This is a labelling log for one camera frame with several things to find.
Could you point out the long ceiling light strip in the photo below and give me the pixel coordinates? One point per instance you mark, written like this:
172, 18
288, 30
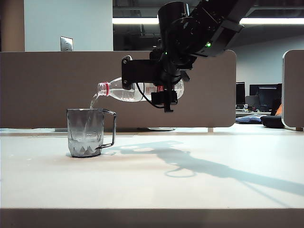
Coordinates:
135, 21

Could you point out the clear red-label water bottle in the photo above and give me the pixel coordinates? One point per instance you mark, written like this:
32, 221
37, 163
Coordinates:
123, 93

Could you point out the blue checked cloth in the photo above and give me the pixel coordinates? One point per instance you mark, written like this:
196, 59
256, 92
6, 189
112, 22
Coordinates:
249, 118

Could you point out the grey transparent plastic mug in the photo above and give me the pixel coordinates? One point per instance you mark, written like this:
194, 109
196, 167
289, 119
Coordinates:
83, 133

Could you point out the beige partition support post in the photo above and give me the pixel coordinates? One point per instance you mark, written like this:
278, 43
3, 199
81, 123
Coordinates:
210, 130

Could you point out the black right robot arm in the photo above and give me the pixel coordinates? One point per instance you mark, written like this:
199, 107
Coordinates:
204, 26

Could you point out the wide black computer monitor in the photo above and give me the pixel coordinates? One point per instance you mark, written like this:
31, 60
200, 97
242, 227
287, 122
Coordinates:
266, 95

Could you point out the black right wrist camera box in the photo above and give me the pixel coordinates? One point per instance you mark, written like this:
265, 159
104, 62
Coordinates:
140, 70

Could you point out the black cushion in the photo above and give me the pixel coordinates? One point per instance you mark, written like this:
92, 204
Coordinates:
272, 121

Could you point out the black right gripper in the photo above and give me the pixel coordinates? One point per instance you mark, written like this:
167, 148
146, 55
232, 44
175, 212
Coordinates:
173, 69

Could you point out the metal wall switch plate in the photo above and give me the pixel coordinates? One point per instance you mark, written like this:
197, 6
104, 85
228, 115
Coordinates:
66, 44

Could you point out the narrow black computer monitor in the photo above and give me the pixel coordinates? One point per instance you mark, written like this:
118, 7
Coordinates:
240, 92

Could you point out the large brown desk partition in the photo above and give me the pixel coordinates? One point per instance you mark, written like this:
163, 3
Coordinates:
71, 90

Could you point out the orange object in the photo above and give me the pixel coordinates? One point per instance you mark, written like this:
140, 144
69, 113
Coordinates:
279, 111

